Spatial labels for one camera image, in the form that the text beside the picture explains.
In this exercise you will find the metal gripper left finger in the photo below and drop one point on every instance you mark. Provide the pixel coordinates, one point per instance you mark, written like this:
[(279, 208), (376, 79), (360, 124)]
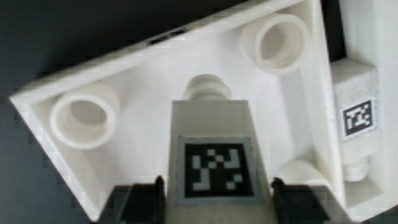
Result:
[(135, 204)]

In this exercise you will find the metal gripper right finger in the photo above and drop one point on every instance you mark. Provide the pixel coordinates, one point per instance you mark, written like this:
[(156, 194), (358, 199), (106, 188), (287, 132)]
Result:
[(305, 204)]

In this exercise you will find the white leg with tag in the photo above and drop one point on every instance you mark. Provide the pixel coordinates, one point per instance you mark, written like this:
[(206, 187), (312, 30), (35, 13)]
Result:
[(218, 189)]

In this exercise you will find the white square table top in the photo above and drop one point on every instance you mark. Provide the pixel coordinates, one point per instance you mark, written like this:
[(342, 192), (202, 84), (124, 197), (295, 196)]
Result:
[(145, 71)]

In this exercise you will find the white leg front right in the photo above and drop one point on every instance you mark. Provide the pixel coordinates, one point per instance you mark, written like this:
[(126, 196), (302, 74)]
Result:
[(355, 95)]

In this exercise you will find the white right fence bar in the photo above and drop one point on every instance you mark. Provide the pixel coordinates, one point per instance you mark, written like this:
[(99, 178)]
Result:
[(369, 26)]

